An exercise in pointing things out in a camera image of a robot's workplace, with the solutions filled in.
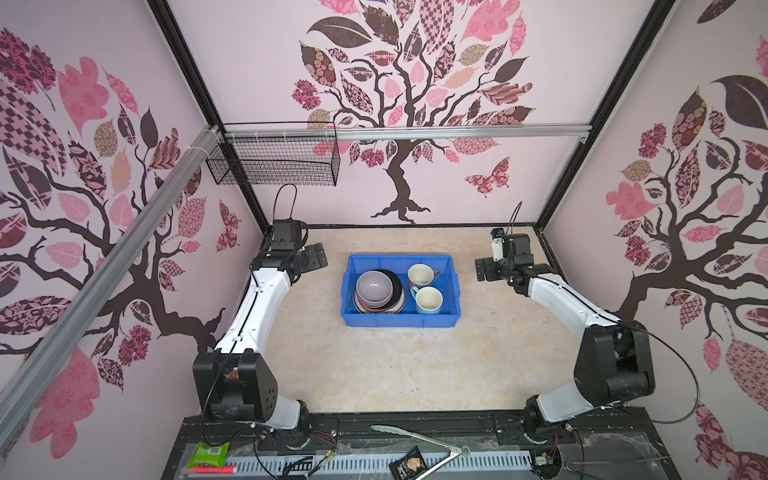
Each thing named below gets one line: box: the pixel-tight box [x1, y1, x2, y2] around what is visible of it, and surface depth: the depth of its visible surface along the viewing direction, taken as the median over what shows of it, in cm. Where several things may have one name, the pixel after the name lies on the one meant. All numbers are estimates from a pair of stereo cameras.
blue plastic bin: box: [341, 254, 461, 328], surface depth 95 cm
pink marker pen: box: [186, 466, 237, 474], surface depth 70 cm
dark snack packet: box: [388, 445, 428, 480], surface depth 70 cm
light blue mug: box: [410, 285, 443, 314], surface depth 91 cm
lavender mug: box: [407, 263, 440, 288], surface depth 99 cm
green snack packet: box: [186, 441, 231, 469], surface depth 71 cm
